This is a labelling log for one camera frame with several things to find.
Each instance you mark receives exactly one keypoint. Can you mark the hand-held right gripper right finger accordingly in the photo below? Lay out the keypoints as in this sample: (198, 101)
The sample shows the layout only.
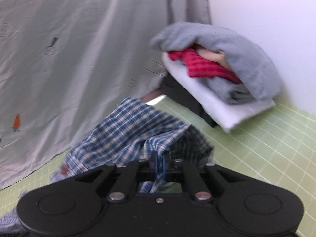
(167, 164)

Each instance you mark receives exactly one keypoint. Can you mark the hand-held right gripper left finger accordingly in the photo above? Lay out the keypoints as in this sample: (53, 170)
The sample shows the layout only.
(151, 164)

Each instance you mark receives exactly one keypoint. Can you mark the blue plaid garment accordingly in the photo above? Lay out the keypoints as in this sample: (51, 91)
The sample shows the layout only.
(138, 128)

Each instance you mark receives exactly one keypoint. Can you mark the brownish pink cloth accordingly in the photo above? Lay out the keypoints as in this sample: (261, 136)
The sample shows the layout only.
(153, 95)

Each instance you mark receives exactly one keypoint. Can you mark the black folded cloth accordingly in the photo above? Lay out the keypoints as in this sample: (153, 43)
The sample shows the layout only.
(182, 96)

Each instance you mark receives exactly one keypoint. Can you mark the white folded cloth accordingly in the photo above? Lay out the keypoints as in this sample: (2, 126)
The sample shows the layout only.
(222, 108)

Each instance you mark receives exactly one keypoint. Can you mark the green grid bed sheet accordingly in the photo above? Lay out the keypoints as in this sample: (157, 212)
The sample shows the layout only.
(259, 153)

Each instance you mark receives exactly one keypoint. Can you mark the grey folded cloth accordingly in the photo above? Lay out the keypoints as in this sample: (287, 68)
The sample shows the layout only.
(222, 88)

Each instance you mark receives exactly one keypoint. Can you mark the red plaid cloth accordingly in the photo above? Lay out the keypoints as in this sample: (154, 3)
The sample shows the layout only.
(202, 66)

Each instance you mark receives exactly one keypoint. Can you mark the beige cloth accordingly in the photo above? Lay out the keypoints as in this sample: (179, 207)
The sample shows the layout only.
(212, 55)

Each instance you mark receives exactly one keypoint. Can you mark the grey carrot print quilt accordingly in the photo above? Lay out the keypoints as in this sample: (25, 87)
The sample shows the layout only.
(74, 54)

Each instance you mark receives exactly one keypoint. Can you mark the grey draped cloth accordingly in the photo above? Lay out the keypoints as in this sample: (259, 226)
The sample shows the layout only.
(246, 54)

